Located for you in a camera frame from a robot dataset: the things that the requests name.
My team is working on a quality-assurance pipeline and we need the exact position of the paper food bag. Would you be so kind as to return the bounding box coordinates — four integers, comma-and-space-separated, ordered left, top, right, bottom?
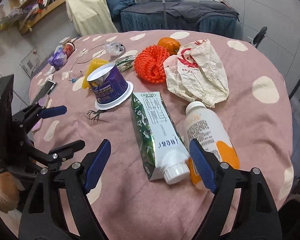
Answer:
163, 40, 230, 108

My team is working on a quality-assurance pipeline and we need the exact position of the left hand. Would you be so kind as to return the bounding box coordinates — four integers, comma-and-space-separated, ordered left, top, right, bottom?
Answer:
0, 172, 19, 213

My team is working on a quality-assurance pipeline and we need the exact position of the orange tangerine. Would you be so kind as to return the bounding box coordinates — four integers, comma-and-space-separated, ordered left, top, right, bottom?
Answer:
158, 37, 181, 55

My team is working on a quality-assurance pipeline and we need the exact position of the pink polka dot bedspread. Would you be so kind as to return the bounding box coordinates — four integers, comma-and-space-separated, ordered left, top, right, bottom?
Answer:
31, 30, 293, 239

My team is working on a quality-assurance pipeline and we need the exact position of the black smartphone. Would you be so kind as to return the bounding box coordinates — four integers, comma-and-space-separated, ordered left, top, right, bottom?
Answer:
31, 79, 57, 104

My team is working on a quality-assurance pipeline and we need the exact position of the green white milk carton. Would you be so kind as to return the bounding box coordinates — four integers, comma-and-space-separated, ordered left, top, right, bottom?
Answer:
131, 92, 190, 185

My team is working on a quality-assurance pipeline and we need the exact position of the black plant twig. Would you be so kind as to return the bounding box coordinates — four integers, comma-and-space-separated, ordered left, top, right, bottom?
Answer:
86, 109, 107, 121

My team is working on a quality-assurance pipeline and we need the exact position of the yellow foam fruit net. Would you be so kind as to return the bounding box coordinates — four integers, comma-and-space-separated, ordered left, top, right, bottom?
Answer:
81, 57, 110, 90

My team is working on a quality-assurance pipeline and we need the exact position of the purple snack bag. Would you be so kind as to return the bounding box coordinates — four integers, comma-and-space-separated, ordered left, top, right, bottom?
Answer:
48, 50, 67, 71

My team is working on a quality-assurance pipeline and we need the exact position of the orange foam fruit net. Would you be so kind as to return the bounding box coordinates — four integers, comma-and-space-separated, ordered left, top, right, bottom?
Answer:
134, 45, 170, 84

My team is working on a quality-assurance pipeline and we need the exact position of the cream jacket on chair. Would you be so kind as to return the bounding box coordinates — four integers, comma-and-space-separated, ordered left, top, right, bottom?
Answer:
65, 0, 117, 36

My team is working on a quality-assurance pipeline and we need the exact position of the white charging cable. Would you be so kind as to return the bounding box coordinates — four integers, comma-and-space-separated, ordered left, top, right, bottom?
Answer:
67, 43, 107, 84

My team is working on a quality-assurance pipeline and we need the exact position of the clear plastic wrapper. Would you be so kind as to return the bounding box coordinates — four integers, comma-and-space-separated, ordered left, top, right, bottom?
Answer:
104, 42, 126, 56

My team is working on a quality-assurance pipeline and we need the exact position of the black office chair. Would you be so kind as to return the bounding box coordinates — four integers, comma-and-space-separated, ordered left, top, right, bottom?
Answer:
253, 27, 268, 49

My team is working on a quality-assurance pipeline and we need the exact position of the blue yogurt cup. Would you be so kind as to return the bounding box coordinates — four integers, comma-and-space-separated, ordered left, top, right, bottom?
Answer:
87, 63, 134, 110

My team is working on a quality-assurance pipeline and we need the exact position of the white orange drink bottle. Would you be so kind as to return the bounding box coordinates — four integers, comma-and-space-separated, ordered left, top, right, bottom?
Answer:
185, 100, 241, 191

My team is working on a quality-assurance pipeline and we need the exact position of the red instant cup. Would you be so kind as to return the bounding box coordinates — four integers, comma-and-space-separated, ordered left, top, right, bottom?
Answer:
63, 42, 75, 59

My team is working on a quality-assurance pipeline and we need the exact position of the green foil wrapper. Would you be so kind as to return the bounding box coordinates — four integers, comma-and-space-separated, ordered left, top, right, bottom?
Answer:
115, 55, 136, 72

